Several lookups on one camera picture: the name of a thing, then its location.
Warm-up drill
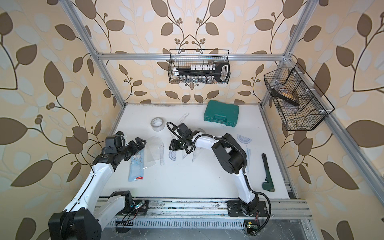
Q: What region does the aluminium frame post back left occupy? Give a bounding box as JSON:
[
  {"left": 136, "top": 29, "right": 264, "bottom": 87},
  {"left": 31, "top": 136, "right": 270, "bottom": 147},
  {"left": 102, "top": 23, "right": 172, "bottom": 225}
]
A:
[{"left": 59, "top": 0, "right": 126, "bottom": 108}]

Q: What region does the clear packing tape roll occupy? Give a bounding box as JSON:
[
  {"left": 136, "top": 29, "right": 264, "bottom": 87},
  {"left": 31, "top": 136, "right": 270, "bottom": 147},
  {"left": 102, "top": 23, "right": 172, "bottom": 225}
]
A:
[{"left": 151, "top": 117, "right": 166, "bottom": 132}]

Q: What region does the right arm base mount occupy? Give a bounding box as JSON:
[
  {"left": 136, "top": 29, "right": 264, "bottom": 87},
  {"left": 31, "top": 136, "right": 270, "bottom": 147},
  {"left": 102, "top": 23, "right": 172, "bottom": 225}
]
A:
[{"left": 226, "top": 200, "right": 269, "bottom": 217}]

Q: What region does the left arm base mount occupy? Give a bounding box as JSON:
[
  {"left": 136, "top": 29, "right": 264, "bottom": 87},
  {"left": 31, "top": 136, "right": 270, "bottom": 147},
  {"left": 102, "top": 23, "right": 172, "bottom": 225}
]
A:
[{"left": 110, "top": 191, "right": 150, "bottom": 215}]

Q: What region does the aluminium frame rail right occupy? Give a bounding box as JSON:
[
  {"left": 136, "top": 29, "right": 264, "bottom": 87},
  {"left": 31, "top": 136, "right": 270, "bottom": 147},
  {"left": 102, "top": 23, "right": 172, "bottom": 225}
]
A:
[{"left": 284, "top": 56, "right": 384, "bottom": 206}]

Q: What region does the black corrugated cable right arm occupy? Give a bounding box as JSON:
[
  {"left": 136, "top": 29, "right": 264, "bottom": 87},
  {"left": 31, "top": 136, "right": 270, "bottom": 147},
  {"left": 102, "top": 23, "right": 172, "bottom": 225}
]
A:
[{"left": 166, "top": 121, "right": 272, "bottom": 235}]

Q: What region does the black wire basket right wall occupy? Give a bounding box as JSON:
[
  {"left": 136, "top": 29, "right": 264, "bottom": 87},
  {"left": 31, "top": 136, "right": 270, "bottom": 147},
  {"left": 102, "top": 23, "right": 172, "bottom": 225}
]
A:
[{"left": 264, "top": 63, "right": 335, "bottom": 131}]

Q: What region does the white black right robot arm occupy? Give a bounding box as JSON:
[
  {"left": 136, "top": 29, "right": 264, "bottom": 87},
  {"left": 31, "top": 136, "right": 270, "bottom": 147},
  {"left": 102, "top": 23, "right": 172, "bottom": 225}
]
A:
[{"left": 166, "top": 122, "right": 260, "bottom": 216}]

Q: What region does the aluminium frame post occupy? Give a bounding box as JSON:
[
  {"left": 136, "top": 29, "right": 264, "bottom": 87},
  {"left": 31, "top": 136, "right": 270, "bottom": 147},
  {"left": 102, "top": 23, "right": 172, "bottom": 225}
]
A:
[
  {"left": 59, "top": 0, "right": 126, "bottom": 108},
  {"left": 260, "top": 0, "right": 319, "bottom": 108}
]

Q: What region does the black socket bit holder set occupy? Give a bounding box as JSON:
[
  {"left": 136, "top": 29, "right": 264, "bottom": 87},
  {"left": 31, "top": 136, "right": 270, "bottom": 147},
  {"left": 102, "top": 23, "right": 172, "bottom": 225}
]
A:
[{"left": 173, "top": 62, "right": 231, "bottom": 84}]

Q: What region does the blue ruler set pouch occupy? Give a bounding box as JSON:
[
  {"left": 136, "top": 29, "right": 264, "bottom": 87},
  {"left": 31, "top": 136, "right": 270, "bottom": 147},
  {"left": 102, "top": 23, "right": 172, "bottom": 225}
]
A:
[{"left": 128, "top": 150, "right": 145, "bottom": 182}]

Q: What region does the blue straight ruler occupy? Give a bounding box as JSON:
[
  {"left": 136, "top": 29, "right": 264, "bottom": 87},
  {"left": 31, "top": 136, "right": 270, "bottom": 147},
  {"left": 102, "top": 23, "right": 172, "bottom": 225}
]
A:
[{"left": 245, "top": 148, "right": 252, "bottom": 173}]

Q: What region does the green pipe wrench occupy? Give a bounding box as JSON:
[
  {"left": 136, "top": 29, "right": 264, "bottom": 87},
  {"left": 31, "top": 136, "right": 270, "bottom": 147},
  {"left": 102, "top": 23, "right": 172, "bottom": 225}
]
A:
[{"left": 262, "top": 153, "right": 275, "bottom": 192}]

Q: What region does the blue protractor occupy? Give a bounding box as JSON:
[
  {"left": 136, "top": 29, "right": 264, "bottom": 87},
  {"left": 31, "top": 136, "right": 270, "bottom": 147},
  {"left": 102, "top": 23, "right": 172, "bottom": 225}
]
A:
[{"left": 237, "top": 134, "right": 252, "bottom": 144}]

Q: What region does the aluminium frame post back right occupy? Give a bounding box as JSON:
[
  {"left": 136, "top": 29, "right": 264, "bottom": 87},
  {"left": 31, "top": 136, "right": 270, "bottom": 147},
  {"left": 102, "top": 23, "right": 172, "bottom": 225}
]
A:
[{"left": 260, "top": 0, "right": 319, "bottom": 108}]

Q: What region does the black wire basket wall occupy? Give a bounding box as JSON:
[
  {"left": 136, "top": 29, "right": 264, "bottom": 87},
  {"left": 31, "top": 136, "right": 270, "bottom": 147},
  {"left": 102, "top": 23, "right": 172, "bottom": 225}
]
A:
[
  {"left": 168, "top": 48, "right": 231, "bottom": 85},
  {"left": 264, "top": 63, "right": 335, "bottom": 131}
]

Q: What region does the black wire basket back wall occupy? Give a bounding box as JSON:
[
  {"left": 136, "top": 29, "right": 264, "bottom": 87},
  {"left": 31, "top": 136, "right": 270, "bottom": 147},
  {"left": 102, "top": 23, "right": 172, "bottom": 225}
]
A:
[{"left": 168, "top": 48, "right": 231, "bottom": 85}]

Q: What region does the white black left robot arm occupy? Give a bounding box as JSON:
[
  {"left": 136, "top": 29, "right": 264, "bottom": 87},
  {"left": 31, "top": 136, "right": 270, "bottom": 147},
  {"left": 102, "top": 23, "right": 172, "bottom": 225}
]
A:
[{"left": 48, "top": 132, "right": 149, "bottom": 240}]

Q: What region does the clear triangle ruler long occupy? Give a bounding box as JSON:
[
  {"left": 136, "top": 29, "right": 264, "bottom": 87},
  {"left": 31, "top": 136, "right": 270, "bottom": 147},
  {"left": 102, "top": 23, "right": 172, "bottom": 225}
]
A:
[{"left": 192, "top": 148, "right": 203, "bottom": 163}]

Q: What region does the dark tool in right basket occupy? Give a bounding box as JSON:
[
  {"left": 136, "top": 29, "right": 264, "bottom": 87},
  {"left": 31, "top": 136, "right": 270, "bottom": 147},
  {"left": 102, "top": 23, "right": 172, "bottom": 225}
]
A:
[{"left": 273, "top": 89, "right": 300, "bottom": 107}]

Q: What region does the clear straight ruler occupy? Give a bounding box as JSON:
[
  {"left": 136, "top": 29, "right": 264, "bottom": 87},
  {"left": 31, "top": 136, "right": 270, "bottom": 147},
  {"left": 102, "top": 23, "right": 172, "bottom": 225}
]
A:
[{"left": 160, "top": 144, "right": 165, "bottom": 166}]

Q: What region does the green plastic tool case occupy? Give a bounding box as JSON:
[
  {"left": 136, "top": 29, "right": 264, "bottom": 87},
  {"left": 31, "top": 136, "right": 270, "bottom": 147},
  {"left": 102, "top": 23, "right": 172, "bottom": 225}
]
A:
[{"left": 204, "top": 100, "right": 240, "bottom": 128}]

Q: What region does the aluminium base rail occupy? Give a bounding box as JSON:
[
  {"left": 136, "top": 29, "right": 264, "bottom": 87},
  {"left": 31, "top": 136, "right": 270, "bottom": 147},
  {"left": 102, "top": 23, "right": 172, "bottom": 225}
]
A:
[{"left": 92, "top": 197, "right": 313, "bottom": 219}]

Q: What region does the aluminium frame bar back top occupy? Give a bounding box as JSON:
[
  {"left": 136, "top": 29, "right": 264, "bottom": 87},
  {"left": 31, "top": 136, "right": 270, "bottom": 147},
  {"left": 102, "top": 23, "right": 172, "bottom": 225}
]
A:
[{"left": 96, "top": 53, "right": 286, "bottom": 61}]

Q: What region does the clear triangle ruler small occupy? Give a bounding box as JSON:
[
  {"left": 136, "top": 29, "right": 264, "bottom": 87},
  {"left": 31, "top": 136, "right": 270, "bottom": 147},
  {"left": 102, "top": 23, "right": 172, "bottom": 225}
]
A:
[{"left": 182, "top": 151, "right": 189, "bottom": 160}]

